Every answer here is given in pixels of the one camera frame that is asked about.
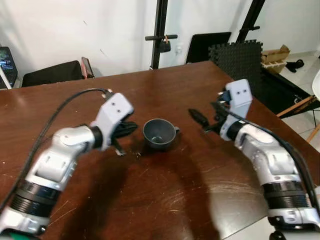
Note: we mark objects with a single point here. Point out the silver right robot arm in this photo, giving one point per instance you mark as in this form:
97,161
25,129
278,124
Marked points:
272,162

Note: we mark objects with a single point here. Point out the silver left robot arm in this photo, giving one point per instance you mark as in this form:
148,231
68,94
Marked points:
47,167

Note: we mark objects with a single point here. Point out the dark grey cup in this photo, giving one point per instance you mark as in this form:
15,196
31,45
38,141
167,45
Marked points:
160,141

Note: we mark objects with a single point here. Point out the black foam puzzle tile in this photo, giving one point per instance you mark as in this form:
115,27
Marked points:
235,60

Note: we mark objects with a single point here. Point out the black floor mat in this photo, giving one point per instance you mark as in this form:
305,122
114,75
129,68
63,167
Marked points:
282,92

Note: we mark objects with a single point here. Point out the black flat panel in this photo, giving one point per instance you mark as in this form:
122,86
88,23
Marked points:
205,47

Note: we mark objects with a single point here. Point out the brown leather case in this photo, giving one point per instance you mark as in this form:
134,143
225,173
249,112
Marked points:
87,67

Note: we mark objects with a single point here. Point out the black padlock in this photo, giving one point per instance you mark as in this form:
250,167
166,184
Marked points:
165,46

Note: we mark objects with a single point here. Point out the brown cardboard box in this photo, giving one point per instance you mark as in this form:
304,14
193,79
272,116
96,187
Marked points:
275,57

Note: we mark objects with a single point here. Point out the black shoe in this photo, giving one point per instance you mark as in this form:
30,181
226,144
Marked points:
295,65

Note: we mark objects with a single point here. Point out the black bag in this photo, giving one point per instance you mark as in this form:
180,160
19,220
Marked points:
50,74

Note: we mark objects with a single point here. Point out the black upright stand pole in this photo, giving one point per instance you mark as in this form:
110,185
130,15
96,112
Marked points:
160,25

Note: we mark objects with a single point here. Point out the black slanted stand pole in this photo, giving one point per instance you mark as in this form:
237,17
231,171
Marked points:
252,17

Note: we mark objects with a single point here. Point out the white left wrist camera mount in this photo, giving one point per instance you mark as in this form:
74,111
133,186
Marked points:
114,111

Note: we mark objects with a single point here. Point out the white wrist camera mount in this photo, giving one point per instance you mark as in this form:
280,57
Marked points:
114,111
239,97

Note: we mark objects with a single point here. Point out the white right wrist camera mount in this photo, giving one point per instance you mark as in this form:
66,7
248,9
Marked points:
239,97

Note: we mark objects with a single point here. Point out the white wall outlet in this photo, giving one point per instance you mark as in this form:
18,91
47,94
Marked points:
178,49

